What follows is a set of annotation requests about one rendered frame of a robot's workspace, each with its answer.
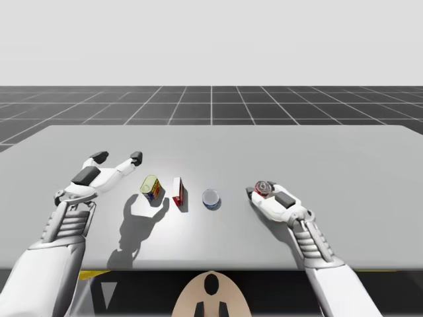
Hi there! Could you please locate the blue flat can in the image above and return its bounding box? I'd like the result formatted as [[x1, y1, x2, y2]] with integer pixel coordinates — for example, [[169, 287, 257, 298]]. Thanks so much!
[[202, 188, 222, 211]]

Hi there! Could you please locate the green and blue rectangular can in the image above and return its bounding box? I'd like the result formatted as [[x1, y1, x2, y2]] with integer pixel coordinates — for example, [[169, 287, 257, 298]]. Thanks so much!
[[139, 174, 163, 202]]

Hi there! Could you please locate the red and white carton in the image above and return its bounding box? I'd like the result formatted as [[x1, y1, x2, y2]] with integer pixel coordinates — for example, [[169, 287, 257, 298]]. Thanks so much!
[[172, 176, 186, 207]]

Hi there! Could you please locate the tan robot part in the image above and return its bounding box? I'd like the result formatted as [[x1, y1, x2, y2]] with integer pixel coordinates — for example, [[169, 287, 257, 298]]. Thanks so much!
[[171, 270, 252, 317]]

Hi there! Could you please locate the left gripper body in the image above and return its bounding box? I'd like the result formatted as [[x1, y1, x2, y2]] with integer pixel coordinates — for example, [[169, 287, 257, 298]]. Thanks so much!
[[64, 166, 117, 195]]

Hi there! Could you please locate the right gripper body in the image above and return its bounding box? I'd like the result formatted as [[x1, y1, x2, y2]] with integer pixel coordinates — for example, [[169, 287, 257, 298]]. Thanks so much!
[[252, 190, 313, 224]]

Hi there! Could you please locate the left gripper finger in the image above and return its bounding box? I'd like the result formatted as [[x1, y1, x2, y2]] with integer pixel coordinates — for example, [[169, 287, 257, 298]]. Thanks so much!
[[81, 151, 110, 170], [114, 151, 143, 181]]

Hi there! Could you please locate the red and white can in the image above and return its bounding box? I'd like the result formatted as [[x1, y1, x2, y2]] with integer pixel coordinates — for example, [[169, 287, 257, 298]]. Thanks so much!
[[254, 180, 277, 199]]

